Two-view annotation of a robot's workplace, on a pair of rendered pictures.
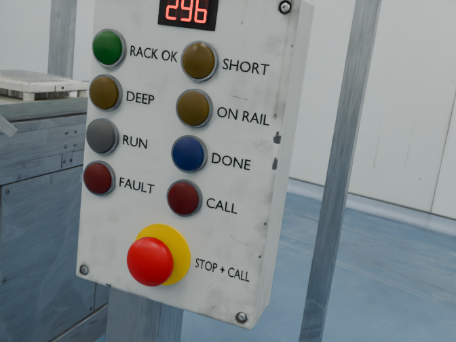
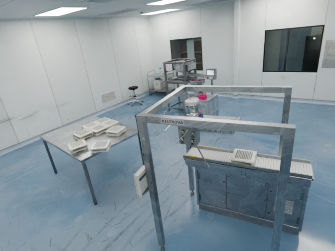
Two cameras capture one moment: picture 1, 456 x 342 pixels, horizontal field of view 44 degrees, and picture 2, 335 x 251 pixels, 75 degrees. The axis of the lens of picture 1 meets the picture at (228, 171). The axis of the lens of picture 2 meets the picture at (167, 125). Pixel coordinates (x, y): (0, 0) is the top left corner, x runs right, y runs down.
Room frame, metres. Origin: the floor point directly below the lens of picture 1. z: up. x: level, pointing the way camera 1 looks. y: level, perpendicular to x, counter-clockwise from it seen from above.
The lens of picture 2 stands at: (1.02, -1.61, 2.24)
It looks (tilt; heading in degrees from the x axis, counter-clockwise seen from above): 23 degrees down; 99
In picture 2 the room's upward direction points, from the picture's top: 7 degrees counter-clockwise
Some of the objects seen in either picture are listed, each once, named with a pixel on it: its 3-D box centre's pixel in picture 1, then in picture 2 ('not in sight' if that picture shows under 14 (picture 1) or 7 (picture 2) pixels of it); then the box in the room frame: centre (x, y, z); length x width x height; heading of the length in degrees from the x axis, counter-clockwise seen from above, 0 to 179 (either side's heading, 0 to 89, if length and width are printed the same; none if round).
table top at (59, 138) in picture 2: not in sight; (88, 134); (-0.84, 1.60, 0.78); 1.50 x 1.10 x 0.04; 145
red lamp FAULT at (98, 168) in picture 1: (98, 178); not in sight; (0.46, 0.11, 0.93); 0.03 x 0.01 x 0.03; 70
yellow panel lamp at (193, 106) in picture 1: (193, 108); not in sight; (0.43, 0.03, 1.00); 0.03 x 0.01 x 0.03; 70
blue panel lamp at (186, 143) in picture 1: (188, 154); not in sight; (0.43, 0.03, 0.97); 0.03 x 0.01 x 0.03; 70
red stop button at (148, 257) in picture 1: (158, 256); not in sight; (0.44, 0.05, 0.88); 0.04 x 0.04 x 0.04; 70
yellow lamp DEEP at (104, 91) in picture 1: (104, 93); not in sight; (0.46, 0.11, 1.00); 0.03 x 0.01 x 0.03; 70
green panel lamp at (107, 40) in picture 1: (107, 47); not in sight; (0.46, 0.11, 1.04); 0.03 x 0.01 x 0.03; 70
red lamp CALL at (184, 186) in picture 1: (183, 198); not in sight; (0.43, 0.03, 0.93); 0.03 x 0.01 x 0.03; 70
